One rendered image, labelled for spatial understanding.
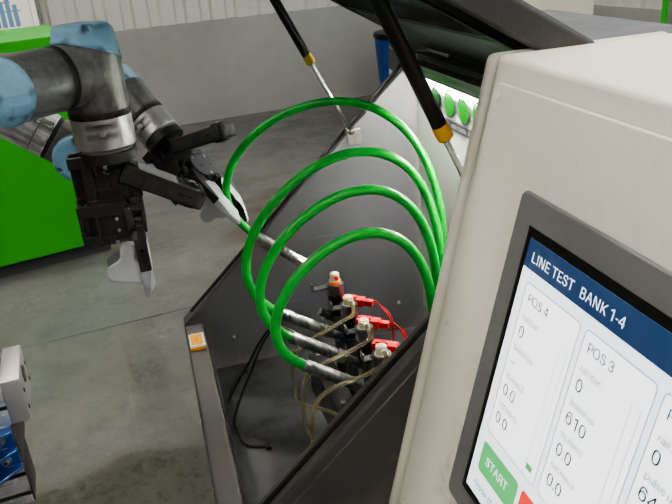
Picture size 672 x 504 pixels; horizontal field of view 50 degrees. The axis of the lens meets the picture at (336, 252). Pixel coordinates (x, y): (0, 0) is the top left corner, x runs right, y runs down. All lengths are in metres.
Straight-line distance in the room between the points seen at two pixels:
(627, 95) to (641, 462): 0.27
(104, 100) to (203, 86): 6.82
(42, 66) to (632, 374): 0.67
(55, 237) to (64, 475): 2.02
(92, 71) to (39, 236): 3.65
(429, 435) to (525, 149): 0.36
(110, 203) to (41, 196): 3.51
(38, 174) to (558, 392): 3.98
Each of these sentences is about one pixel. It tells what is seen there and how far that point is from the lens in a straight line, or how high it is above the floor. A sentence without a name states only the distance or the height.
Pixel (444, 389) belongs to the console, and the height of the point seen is 1.20.
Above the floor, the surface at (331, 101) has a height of 1.43.
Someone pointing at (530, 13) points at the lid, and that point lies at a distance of 0.80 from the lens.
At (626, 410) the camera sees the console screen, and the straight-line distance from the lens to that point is 0.58.
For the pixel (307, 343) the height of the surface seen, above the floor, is 1.13.
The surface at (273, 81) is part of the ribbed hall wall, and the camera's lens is 7.91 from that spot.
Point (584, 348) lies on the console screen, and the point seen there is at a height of 1.36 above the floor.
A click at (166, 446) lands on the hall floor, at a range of 2.81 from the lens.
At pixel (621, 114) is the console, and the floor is 1.53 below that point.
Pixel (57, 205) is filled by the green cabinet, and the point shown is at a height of 0.37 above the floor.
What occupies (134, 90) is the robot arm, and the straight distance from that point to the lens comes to 1.34.
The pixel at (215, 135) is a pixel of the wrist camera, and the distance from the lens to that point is 1.25.
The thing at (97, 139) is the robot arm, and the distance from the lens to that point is 0.93.
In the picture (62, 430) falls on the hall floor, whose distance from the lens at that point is 3.06.
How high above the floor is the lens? 1.67
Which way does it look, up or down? 24 degrees down
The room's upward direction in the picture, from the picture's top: 5 degrees counter-clockwise
